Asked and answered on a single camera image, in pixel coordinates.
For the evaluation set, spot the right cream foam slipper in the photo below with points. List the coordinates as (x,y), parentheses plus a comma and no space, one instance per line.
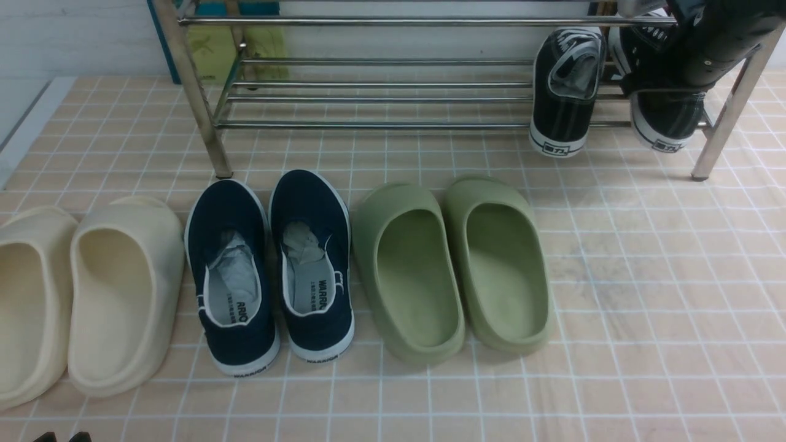
(127,263)

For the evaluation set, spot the navy canvas sneaker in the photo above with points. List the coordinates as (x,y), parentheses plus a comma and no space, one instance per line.
(225,241)
(310,228)

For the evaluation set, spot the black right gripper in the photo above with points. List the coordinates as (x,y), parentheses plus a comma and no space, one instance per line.
(713,40)

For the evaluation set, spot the metal shoe rack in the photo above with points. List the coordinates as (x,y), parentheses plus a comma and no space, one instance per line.
(723,103)

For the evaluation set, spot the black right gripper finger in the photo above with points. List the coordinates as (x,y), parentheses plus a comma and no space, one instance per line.
(81,437)

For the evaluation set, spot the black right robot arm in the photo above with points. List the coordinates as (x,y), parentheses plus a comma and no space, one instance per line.
(666,270)

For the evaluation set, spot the left navy canvas sneaker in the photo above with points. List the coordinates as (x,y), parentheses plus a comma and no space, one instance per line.
(225,241)

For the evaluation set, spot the teal yellow box behind rack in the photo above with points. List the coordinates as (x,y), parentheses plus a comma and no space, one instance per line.
(212,46)

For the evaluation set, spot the green foam slipper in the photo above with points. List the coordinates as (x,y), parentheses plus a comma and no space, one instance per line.
(500,262)
(402,255)

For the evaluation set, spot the left cream foam slipper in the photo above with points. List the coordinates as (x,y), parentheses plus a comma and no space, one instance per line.
(36,296)

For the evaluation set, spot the left green foam slipper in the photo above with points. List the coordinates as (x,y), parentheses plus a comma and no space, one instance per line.
(402,255)

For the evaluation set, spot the cream foam slipper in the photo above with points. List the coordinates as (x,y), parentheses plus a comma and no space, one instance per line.
(127,263)
(36,296)

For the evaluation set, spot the right navy canvas sneaker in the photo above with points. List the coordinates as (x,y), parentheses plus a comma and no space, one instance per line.
(310,228)

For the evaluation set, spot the black canvas sneaker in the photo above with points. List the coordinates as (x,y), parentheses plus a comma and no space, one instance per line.
(567,73)
(664,114)

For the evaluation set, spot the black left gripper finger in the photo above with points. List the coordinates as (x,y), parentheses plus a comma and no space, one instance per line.
(46,437)

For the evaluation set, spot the right green foam slipper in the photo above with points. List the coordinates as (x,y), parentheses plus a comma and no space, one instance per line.
(500,262)

